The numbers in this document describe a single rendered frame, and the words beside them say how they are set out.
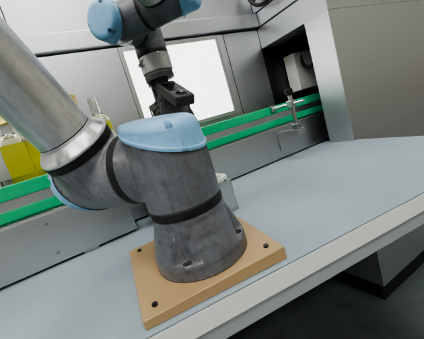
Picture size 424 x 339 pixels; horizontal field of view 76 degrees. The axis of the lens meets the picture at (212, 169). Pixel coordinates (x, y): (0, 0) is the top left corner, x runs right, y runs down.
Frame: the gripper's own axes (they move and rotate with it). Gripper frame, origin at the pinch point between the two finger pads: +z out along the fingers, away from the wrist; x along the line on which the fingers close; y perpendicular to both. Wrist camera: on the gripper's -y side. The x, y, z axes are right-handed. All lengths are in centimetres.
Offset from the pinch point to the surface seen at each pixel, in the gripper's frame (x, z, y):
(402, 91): -109, 6, 5
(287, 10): -70, -40, 22
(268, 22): -70, -40, 34
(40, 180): 33.0, -3.7, 12.4
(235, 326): 12.3, 25.4, -28.7
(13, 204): 39.7, -0.4, 12.7
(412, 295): -82, 92, 1
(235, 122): -31.1, -2.6, 22.6
